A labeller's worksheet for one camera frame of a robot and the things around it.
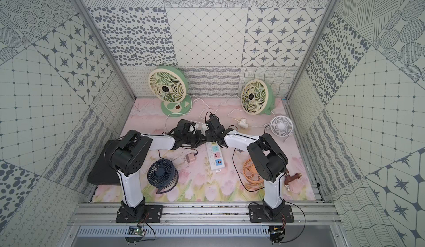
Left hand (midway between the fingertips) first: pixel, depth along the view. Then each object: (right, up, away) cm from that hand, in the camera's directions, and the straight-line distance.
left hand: (209, 136), depth 95 cm
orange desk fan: (+22, -18, -19) cm, 35 cm away
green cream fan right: (+30, +23, +6) cm, 38 cm away
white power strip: (+4, -11, -4) cm, 12 cm away
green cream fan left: (-23, +30, -2) cm, 37 cm away
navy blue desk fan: (-21, -16, -18) cm, 32 cm away
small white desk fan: (+43, +6, +1) cm, 43 cm away
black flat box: (-53, -16, -14) cm, 57 cm away
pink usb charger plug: (-10, -11, -4) cm, 16 cm away
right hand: (+1, +1, +2) cm, 3 cm away
